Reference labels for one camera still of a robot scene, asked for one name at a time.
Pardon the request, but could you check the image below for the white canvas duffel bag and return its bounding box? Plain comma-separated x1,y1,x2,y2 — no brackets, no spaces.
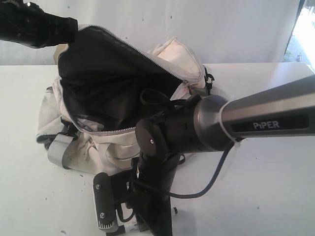
36,25,214,174

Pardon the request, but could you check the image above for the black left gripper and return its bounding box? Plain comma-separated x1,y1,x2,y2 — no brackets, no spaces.
24,2,78,48

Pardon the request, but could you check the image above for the black and white marker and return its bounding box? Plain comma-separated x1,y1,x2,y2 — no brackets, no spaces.
117,202,179,228

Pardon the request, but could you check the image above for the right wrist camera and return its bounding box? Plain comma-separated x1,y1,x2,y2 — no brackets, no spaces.
93,173,126,236

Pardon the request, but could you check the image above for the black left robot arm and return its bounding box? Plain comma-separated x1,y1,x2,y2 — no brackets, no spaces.
0,0,78,49

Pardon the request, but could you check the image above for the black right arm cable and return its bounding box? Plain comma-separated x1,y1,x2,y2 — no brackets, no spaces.
127,142,234,200

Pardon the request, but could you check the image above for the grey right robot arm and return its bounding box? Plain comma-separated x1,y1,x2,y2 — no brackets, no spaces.
126,76,315,236

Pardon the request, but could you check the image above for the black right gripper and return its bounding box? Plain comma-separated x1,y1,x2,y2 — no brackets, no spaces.
123,151,183,236

